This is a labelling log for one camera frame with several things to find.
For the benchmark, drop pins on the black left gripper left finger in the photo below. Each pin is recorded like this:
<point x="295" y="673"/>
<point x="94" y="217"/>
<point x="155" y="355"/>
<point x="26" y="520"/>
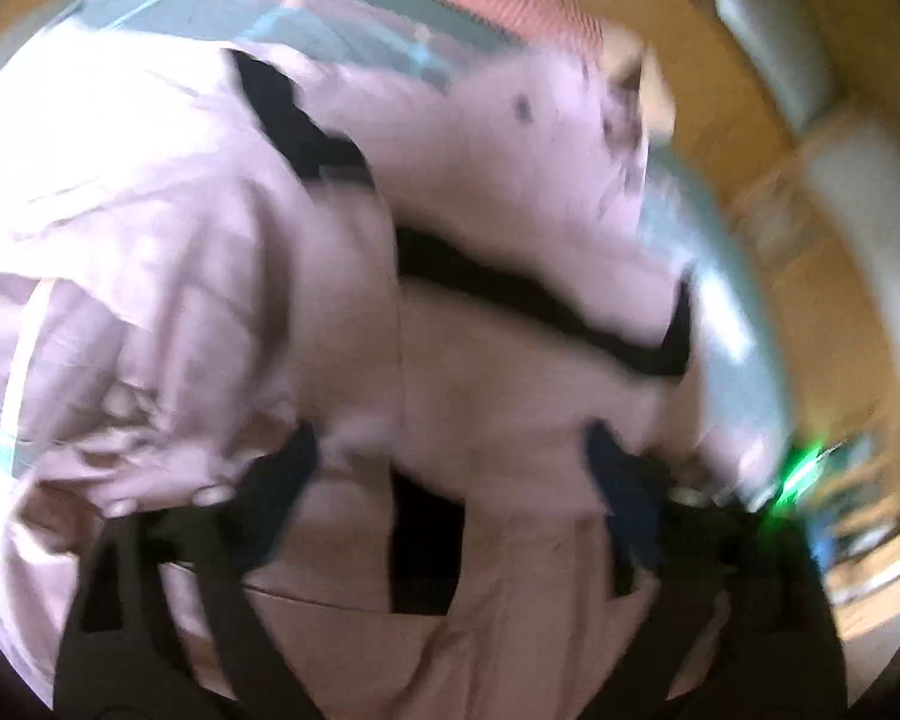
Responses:
<point x="161" y="626"/>

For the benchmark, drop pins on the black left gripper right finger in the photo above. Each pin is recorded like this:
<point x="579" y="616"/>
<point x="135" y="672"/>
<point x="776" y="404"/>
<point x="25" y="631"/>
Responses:
<point x="740" y="628"/>

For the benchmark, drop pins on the pink hooded jacket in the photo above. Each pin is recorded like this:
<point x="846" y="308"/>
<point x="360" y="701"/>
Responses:
<point x="447" y="285"/>

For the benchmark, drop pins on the plaid pink grey bedsheet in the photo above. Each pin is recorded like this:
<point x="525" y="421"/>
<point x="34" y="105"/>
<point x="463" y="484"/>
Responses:
<point x="115" y="131"/>

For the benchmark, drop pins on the large striped plush toy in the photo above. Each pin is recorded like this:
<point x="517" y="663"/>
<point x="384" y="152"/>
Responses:
<point x="623" y="57"/>

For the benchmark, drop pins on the green patterned mattress cover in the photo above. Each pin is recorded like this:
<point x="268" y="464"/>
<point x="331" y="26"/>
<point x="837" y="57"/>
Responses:
<point x="747" y="405"/>

